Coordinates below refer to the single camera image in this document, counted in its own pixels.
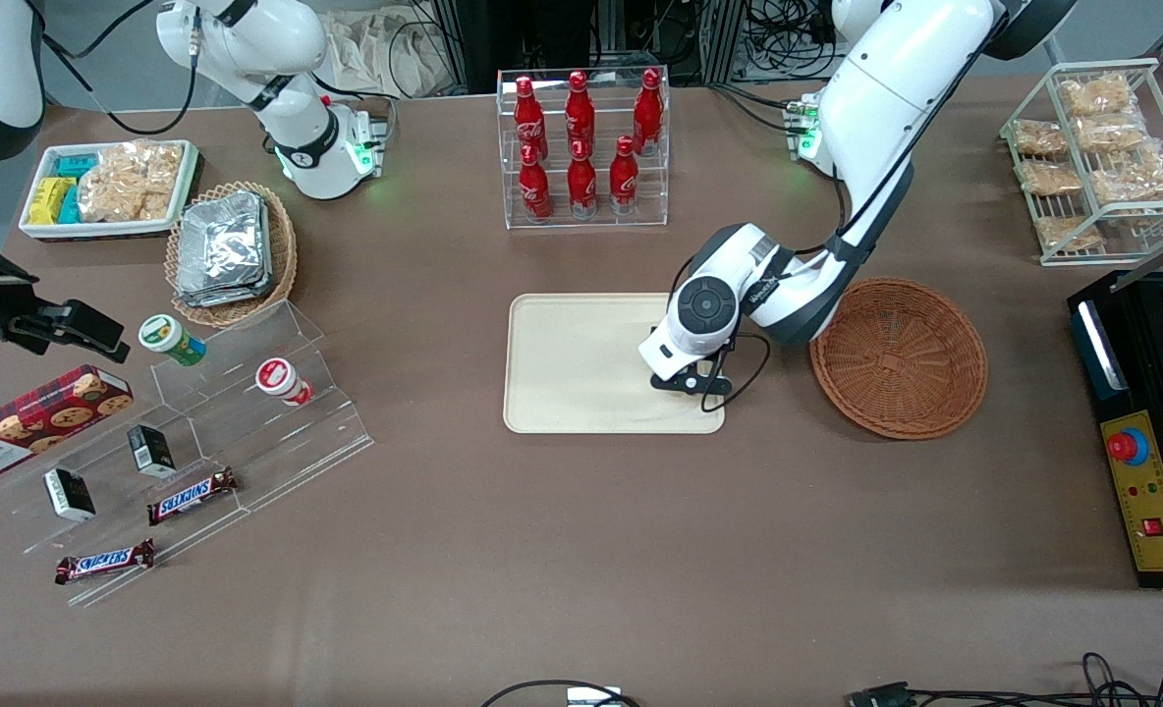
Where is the beige plastic serving tray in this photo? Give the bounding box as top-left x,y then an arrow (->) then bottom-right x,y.
503,293 -> 726,435

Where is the white rectangular snack tray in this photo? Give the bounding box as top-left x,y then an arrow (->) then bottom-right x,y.
19,139 -> 199,242

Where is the brown wicker round basket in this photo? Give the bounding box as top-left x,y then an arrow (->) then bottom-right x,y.
809,277 -> 989,441

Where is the light wicker oval basket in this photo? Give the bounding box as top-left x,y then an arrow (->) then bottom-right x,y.
165,181 -> 299,329

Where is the green snack cup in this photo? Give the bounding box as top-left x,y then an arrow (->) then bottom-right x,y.
138,314 -> 207,367

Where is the red tartan cookie box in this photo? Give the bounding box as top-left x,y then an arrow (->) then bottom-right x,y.
0,364 -> 135,484

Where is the yellow snack pack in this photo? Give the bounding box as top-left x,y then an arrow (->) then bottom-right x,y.
28,177 -> 77,226

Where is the small black box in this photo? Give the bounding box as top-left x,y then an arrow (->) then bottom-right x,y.
128,424 -> 177,479
43,467 -> 97,522

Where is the silver foil pack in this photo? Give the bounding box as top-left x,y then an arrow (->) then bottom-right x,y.
182,192 -> 268,288
175,265 -> 276,309

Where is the clear acrylic bottle rack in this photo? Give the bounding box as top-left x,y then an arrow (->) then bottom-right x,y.
496,67 -> 671,231

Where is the red cola bottle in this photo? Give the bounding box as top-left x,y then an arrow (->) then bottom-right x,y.
564,71 -> 597,156
567,137 -> 599,219
608,136 -> 640,215
519,144 -> 553,222
633,67 -> 665,156
513,76 -> 548,163

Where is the brown Snickers bar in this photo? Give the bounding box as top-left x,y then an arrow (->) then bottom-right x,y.
146,467 -> 240,526
55,538 -> 156,586

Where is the red snack cup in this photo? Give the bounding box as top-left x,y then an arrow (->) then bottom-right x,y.
255,358 -> 313,407

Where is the clear acrylic stepped stand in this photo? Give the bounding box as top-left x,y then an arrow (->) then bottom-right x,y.
0,299 -> 376,608

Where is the clear bag of rice crackers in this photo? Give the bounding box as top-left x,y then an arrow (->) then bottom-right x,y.
1073,113 -> 1148,154
1090,149 -> 1163,207
1012,120 -> 1070,156
1019,159 -> 1083,196
1058,74 -> 1138,117
1033,216 -> 1104,252

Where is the beige cloth bag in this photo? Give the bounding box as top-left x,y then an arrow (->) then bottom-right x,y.
324,10 -> 465,99

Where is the black appliance with yellow panel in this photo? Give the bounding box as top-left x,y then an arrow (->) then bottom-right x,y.
1068,221 -> 1163,590

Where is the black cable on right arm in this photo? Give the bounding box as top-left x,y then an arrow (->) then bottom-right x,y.
39,0 -> 199,136

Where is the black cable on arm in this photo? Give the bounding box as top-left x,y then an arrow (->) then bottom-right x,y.
697,155 -> 914,414
39,0 -> 199,136

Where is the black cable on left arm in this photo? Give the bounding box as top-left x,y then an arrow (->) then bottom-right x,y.
697,155 -> 914,414

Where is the black cable with white plug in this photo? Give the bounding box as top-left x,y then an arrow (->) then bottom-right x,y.
481,680 -> 641,707

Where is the black connector with cable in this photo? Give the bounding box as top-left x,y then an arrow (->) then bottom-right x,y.
847,681 -> 1093,707

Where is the tangled black cable bundle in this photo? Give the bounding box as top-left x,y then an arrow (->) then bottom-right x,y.
1080,652 -> 1163,707

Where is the white wire rack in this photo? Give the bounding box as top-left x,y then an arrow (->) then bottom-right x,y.
999,59 -> 1163,266

